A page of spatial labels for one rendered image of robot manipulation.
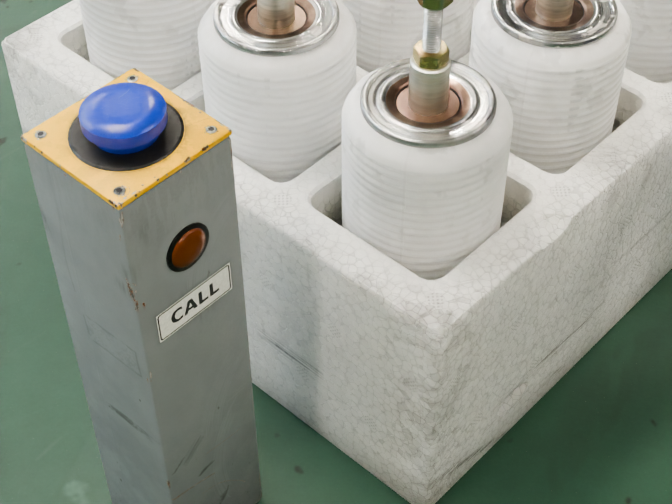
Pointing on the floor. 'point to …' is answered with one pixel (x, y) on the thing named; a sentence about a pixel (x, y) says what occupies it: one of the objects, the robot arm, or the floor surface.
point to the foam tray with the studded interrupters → (291, 391)
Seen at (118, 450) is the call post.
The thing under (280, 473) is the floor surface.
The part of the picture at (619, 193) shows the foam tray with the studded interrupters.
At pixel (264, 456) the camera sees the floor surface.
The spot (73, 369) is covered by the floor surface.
